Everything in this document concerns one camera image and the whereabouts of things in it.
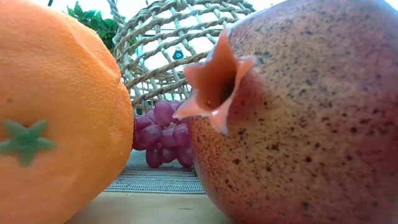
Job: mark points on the speckled red pomegranate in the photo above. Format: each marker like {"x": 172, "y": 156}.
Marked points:
{"x": 295, "y": 124}

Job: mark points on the orange plastic orange fruit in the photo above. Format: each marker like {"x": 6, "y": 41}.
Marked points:
{"x": 62, "y": 93}

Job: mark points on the purple grape bunch with leaf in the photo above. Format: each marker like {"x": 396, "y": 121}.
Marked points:
{"x": 168, "y": 137}

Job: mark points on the grey woven placemat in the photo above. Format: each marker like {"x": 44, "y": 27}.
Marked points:
{"x": 155, "y": 180}

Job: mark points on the green leafy artificial plant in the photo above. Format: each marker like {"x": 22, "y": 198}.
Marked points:
{"x": 99, "y": 25}

